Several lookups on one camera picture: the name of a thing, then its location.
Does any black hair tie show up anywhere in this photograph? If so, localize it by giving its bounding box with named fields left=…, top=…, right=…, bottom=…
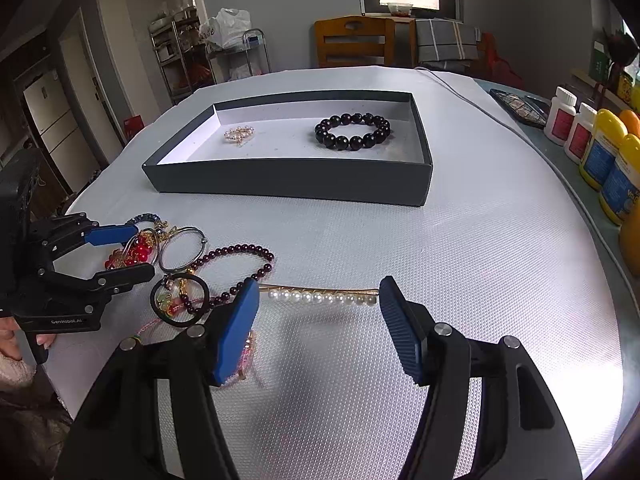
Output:
left=149, top=272, right=211, bottom=330

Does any white bottle red label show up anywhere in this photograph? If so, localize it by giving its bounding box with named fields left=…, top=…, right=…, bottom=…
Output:
left=544, top=86, right=578, bottom=147
left=564, top=102, right=598, bottom=163

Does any red bead gold chain necklace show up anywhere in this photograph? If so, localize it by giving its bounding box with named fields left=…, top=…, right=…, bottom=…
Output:
left=103, top=227, right=176, bottom=271

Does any silver bangle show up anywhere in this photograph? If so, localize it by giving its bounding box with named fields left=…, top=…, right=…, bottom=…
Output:
left=158, top=226, right=207, bottom=274

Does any white refrigerator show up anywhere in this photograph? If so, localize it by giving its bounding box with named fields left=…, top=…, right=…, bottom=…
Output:
left=22, top=72, right=101, bottom=196

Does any dark red bead bracelet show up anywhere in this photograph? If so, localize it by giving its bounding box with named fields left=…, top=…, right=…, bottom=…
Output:
left=181, top=243, right=276, bottom=317

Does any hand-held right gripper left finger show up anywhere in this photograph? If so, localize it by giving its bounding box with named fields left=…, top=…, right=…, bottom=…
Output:
left=54, top=278, right=261, bottom=480

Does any dark flower bouquet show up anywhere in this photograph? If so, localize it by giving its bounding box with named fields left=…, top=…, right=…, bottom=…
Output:
left=602, top=27, right=640, bottom=68

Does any white plastic bag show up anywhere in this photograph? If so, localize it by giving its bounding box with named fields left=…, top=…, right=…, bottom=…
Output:
left=200, top=8, right=252, bottom=51

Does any metal storage rack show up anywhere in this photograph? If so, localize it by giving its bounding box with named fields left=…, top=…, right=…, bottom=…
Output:
left=148, top=7, right=216, bottom=106

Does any folded grey plaid cloth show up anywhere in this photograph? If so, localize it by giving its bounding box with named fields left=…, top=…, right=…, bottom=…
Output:
left=415, top=19, right=482, bottom=61

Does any yellow bottle blue label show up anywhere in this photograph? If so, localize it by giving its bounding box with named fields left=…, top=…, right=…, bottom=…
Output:
left=579, top=109, right=628, bottom=191
left=599, top=134, right=640, bottom=226

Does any blue crystal bracelet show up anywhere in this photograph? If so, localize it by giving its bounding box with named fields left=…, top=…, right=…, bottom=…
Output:
left=122, top=212, right=169, bottom=231

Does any person's left forearm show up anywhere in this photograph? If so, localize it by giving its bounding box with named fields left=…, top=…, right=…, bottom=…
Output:
left=0, top=352, right=39, bottom=392

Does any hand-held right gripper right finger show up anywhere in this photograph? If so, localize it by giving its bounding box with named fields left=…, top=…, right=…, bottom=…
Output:
left=378, top=275, right=584, bottom=480

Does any white cable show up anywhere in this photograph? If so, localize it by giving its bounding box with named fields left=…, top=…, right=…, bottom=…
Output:
left=414, top=66, right=640, bottom=281

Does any wooden chair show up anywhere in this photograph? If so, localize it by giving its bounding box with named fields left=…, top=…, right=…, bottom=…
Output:
left=314, top=16, right=396, bottom=68

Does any dark grey cardboard box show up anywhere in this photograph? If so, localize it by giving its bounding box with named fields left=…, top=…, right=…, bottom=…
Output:
left=141, top=89, right=434, bottom=207

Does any black bead bracelet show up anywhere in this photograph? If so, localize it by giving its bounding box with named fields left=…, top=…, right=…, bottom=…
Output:
left=314, top=113, right=392, bottom=151

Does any red cloth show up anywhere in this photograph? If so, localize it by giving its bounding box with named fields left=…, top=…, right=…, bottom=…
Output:
left=477, top=32, right=523, bottom=88

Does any pink cord bracelet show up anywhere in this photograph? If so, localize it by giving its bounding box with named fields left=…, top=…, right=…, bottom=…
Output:
left=131, top=300, right=261, bottom=387

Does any person's left hand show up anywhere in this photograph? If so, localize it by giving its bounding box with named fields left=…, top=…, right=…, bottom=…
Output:
left=0, top=315, right=57, bottom=361

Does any green box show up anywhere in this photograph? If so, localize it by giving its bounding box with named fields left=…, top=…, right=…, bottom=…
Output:
left=589, top=40, right=611, bottom=83

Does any small metal cart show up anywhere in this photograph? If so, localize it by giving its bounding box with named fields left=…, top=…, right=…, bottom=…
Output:
left=220, top=29, right=272, bottom=82

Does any orange bottle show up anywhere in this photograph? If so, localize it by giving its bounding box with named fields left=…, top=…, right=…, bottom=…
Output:
left=618, top=212, right=640, bottom=277

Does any person's dark clothing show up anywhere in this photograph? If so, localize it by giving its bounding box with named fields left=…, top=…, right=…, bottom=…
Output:
left=0, top=385, right=76, bottom=480

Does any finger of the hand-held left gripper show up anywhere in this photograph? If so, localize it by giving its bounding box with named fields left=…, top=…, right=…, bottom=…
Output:
left=37, top=262, right=156, bottom=307
left=30, top=212, right=140, bottom=262

